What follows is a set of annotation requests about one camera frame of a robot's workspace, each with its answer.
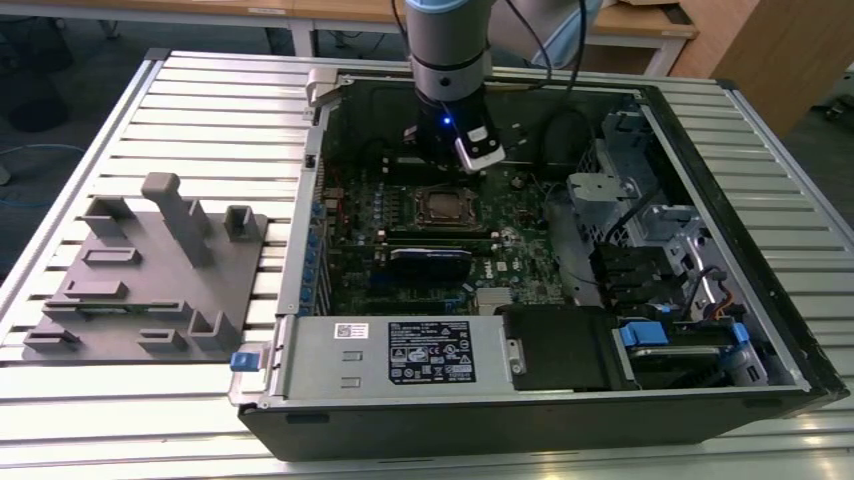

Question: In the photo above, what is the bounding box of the blue disk carrier handle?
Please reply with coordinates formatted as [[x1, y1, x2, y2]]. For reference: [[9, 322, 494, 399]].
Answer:
[[617, 321, 670, 347]]

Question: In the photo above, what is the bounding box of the black looped cable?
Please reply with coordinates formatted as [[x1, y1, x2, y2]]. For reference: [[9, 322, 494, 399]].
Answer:
[[538, 107, 596, 171]]

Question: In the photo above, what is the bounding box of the black hard disk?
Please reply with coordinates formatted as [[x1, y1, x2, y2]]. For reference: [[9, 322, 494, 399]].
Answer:
[[626, 344, 729, 390]]

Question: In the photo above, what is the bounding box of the black PC case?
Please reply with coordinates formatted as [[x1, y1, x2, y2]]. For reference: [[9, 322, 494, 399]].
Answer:
[[237, 67, 853, 464]]

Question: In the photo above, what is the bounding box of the grey parts rack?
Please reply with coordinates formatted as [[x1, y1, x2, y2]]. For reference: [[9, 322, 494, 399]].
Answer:
[[21, 172, 273, 362]]

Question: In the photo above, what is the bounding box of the silver metal drive cage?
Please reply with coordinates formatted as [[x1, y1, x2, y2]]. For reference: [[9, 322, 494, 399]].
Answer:
[[565, 107, 776, 321]]

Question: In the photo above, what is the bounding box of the green RAM stick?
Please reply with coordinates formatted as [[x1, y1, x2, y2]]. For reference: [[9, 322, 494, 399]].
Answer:
[[78, 304, 150, 317]]

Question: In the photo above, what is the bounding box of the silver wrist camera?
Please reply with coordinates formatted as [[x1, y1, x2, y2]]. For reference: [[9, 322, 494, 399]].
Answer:
[[453, 124, 508, 174]]

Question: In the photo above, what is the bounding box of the wooden cabinet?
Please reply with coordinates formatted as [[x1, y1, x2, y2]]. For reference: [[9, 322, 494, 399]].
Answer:
[[670, 0, 854, 139]]

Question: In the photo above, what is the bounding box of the green motherboard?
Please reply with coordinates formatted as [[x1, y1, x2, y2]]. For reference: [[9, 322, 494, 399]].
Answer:
[[320, 164, 582, 319]]

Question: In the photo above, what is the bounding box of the grey case release latch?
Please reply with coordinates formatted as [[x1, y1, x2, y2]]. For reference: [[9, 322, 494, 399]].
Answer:
[[305, 67, 344, 109]]

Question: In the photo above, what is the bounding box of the black graphics card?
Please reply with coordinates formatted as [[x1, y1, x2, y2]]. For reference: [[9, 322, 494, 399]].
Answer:
[[386, 247, 476, 289]]

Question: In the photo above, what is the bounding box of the wooden desk white frame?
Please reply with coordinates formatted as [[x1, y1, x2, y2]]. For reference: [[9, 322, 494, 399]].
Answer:
[[312, 0, 701, 76], [0, 0, 316, 59]]

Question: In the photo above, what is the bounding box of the black office chair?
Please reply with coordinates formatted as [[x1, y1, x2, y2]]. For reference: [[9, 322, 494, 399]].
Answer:
[[0, 29, 77, 134]]

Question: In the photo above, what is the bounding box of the silver power supply unit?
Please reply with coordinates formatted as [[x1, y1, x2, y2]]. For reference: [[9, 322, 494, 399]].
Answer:
[[266, 314, 520, 399]]

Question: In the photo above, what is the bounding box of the CPU socket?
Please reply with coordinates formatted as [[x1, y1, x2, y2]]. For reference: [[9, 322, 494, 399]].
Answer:
[[410, 185, 488, 231]]

